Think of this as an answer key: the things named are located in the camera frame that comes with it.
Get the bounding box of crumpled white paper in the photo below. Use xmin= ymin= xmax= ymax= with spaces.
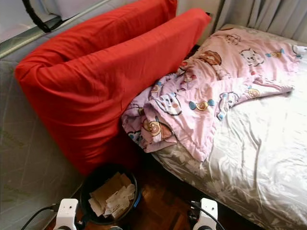
xmin=96 ymin=183 xmax=136 ymax=221

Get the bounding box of brown cardboard piece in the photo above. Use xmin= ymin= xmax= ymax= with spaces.
xmin=87 ymin=172 xmax=132 ymax=209

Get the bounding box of bed with beige floral sheet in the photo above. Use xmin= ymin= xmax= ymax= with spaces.
xmin=151 ymin=23 xmax=307 ymax=230

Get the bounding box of black round waste bin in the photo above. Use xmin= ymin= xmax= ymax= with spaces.
xmin=79 ymin=163 xmax=142 ymax=226

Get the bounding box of pink cartoon print blanket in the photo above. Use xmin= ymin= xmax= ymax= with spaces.
xmin=121 ymin=26 xmax=307 ymax=162

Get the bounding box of red covered foam cushion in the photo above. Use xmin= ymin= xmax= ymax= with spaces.
xmin=14 ymin=0 xmax=178 ymax=80
xmin=15 ymin=7 xmax=213 ymax=175

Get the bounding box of grey curtain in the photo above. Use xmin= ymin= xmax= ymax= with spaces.
xmin=213 ymin=0 xmax=307 ymax=41

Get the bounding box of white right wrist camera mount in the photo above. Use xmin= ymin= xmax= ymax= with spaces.
xmin=193 ymin=197 xmax=218 ymax=230

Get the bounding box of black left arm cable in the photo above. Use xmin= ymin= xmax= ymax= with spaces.
xmin=21 ymin=204 xmax=57 ymax=230

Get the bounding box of black curved strap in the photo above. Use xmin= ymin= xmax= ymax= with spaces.
xmin=21 ymin=0 xmax=63 ymax=33

